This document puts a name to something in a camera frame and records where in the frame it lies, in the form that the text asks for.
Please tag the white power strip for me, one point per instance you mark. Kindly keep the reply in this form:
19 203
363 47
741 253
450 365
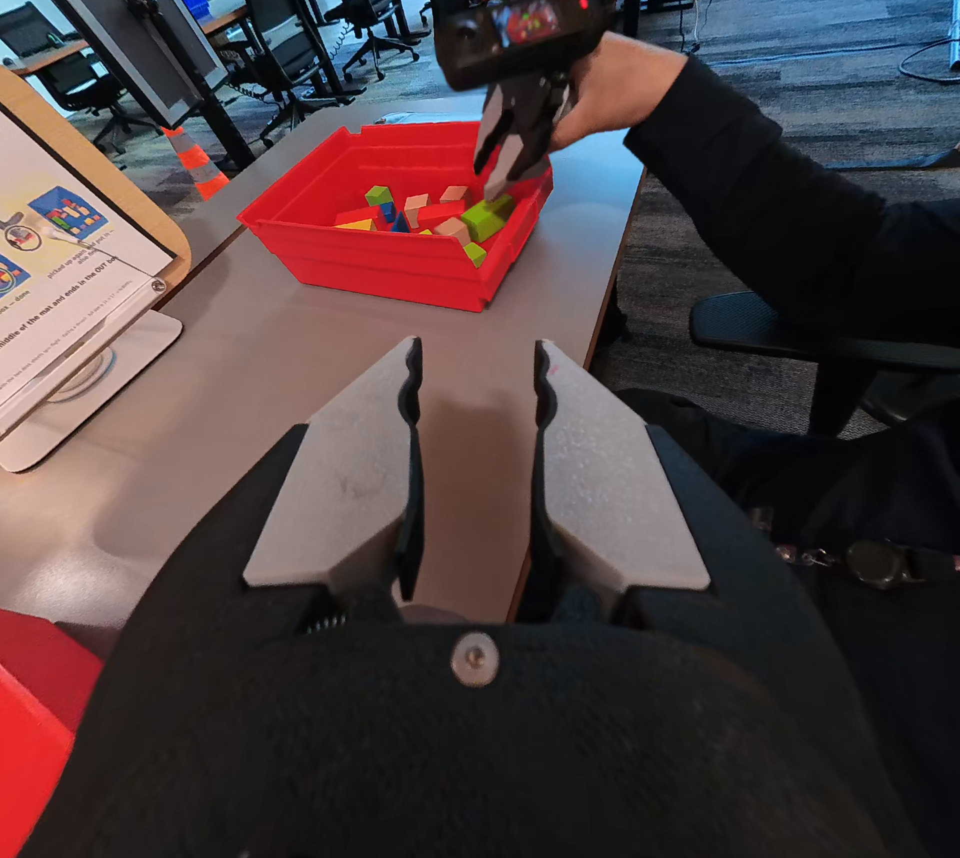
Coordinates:
955 33

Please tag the person's dark clothing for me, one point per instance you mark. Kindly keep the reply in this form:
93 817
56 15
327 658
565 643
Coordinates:
825 483

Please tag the clear flat tray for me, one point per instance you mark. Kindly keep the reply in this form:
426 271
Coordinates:
420 117

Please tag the pile of small coloured blocks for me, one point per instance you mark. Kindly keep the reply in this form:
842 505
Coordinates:
420 213

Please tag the black chair armrest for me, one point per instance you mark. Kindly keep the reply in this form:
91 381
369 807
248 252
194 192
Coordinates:
787 333

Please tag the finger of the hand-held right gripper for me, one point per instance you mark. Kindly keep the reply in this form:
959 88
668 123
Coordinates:
491 130
525 157

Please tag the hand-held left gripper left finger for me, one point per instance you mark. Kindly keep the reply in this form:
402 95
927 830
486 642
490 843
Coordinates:
345 490

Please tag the blue storage bin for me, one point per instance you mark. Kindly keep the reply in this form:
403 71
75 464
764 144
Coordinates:
195 3

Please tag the red plastic bin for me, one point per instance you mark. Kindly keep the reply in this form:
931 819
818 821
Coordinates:
30 723
375 265

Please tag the person's right forearm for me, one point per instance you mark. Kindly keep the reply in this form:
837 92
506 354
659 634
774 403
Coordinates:
750 198

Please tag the long wooden desk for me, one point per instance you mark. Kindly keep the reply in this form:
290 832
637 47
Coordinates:
232 14

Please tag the black badge reel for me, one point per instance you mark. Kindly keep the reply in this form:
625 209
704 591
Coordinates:
874 564

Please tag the person's right hand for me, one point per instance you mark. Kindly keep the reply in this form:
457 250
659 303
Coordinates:
615 85

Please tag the green rectangular block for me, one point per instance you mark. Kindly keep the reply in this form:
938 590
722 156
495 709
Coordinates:
484 220

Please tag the instruction sheet on stand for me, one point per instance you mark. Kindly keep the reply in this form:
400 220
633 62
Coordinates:
97 198

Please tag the orange striped cone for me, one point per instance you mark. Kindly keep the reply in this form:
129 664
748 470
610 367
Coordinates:
196 160

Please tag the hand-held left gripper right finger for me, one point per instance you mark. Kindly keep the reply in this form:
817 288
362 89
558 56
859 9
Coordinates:
615 490

